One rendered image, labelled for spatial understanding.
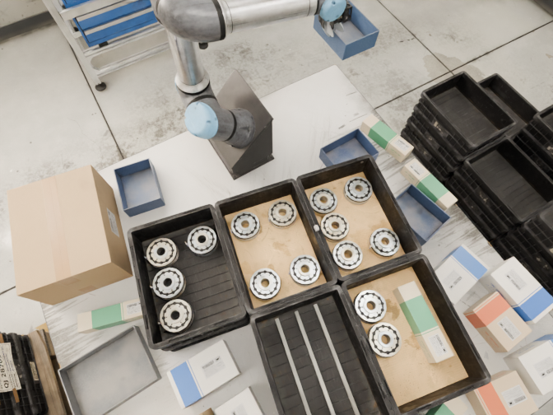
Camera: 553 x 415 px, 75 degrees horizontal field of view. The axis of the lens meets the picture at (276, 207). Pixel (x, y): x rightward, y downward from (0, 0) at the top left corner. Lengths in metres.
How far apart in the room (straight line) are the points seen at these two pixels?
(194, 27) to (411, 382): 1.16
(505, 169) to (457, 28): 1.59
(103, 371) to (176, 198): 0.68
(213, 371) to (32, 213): 0.83
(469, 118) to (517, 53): 1.39
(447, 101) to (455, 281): 1.14
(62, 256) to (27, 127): 1.81
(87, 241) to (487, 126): 1.96
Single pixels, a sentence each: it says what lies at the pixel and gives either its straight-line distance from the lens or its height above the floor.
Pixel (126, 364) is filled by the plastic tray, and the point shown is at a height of 0.70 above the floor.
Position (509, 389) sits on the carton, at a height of 0.77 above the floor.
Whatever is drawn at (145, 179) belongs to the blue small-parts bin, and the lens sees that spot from 1.63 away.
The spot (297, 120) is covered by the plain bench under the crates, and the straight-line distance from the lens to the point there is 1.71.
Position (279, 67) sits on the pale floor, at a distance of 2.91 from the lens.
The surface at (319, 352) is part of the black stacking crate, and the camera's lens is 1.23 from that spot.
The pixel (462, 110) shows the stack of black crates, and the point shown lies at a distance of 2.25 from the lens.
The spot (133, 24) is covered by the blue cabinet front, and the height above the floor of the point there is 0.37.
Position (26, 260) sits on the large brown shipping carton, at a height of 0.90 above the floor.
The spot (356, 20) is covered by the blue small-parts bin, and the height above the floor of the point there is 1.09.
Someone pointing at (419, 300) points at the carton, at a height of 0.89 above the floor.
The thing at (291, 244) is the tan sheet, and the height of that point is 0.83.
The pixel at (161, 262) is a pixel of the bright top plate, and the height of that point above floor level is 0.86.
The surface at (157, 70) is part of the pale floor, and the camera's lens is 3.03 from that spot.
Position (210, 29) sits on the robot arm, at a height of 1.44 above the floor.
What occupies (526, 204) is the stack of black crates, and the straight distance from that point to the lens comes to 2.24.
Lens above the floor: 2.05
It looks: 66 degrees down
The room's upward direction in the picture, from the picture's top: straight up
